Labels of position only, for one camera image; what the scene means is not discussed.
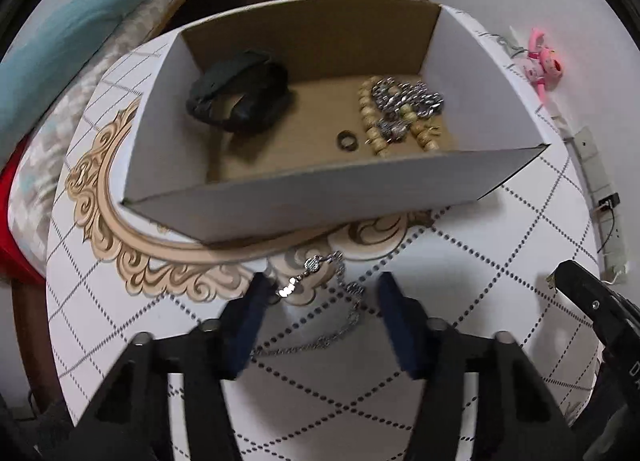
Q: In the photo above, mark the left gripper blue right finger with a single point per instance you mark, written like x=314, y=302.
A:
x=405, y=323

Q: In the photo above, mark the white cardboard box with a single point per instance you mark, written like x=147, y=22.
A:
x=315, y=168

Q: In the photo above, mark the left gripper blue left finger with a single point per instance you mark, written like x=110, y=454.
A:
x=242, y=321

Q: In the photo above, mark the red blanket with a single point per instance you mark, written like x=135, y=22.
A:
x=15, y=265

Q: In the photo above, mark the black fitness band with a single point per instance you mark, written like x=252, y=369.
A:
x=243, y=95

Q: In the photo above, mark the light blue duvet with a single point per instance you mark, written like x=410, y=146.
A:
x=34, y=74

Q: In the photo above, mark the black plug adapter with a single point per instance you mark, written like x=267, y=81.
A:
x=610, y=202

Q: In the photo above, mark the pink panther plush toy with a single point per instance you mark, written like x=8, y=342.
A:
x=542, y=67

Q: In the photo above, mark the checkered bed sheet mattress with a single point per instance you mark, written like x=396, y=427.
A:
x=33, y=194

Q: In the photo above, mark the white diamond-pattern tablecloth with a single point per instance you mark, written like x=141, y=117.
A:
x=482, y=267

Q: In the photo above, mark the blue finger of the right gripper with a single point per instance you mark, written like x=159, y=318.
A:
x=582, y=285

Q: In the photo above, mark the wall power strip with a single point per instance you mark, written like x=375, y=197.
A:
x=611, y=248

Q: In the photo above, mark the white cloth bag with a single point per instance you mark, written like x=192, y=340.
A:
x=503, y=48

